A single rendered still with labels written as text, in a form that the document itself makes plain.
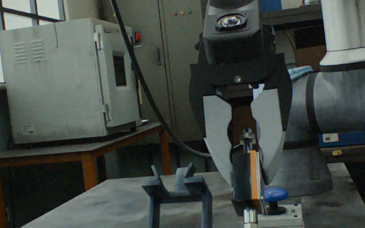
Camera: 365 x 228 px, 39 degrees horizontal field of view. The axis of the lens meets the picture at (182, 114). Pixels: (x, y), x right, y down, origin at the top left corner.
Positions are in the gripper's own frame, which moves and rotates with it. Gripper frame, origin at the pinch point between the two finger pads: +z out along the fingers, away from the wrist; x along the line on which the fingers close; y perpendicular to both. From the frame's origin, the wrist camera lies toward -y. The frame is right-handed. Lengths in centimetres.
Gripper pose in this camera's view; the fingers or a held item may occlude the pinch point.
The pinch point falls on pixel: (248, 174)
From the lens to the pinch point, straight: 49.8
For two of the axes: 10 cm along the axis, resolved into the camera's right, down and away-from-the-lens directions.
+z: 1.1, 9.9, 0.5
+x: -9.7, 1.0, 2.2
